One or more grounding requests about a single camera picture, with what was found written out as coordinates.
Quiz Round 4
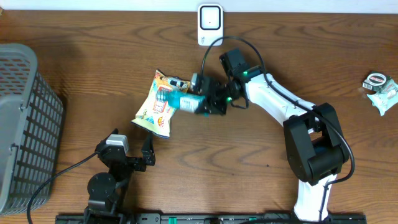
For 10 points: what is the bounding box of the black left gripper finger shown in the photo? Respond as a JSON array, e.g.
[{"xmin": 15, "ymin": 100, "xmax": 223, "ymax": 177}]
[
  {"xmin": 105, "ymin": 128, "xmax": 119, "ymax": 139},
  {"xmin": 141, "ymin": 133, "xmax": 155, "ymax": 166}
]

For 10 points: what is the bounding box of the teal mouthwash bottle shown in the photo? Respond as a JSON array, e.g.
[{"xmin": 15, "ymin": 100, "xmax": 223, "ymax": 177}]
[{"xmin": 155, "ymin": 90, "xmax": 206, "ymax": 113}]

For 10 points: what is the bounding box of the yellow snack bag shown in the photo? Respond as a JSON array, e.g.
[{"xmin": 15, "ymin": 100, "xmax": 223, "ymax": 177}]
[{"xmin": 131, "ymin": 69, "xmax": 190, "ymax": 139}]

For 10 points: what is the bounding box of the teal white packet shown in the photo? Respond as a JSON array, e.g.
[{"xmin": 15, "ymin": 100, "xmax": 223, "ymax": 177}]
[{"xmin": 367, "ymin": 80, "xmax": 397, "ymax": 116}]

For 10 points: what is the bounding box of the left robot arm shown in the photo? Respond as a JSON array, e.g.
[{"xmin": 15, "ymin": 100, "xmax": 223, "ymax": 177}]
[{"xmin": 83, "ymin": 129, "xmax": 155, "ymax": 223}]

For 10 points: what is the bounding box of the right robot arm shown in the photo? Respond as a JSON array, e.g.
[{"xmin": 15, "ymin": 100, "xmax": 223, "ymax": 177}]
[{"xmin": 192, "ymin": 49, "xmax": 354, "ymax": 222}]

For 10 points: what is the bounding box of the white barcode scanner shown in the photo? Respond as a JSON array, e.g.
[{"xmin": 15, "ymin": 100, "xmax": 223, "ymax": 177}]
[{"xmin": 197, "ymin": 4, "xmax": 224, "ymax": 46}]

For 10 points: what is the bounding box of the grey plastic mesh basket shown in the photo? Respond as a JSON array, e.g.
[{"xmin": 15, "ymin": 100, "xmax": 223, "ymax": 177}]
[{"xmin": 1, "ymin": 44, "xmax": 65, "ymax": 216}]

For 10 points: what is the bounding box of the black left camera cable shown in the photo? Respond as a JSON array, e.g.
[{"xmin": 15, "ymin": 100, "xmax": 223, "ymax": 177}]
[{"xmin": 26, "ymin": 151, "xmax": 99, "ymax": 224}]

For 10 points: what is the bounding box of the black camera cable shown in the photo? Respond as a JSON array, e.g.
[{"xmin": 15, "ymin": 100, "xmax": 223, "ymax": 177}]
[
  {"xmin": 26, "ymin": 151, "xmax": 99, "ymax": 224},
  {"xmin": 200, "ymin": 35, "xmax": 356, "ymax": 222}
]

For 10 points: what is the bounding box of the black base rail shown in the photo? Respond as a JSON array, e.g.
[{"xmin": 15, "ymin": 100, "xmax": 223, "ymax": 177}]
[{"xmin": 55, "ymin": 212, "xmax": 368, "ymax": 224}]

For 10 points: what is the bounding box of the black right camera cable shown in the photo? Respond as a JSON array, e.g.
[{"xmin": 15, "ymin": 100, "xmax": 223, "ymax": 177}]
[{"xmin": 200, "ymin": 35, "xmax": 356, "ymax": 222}]

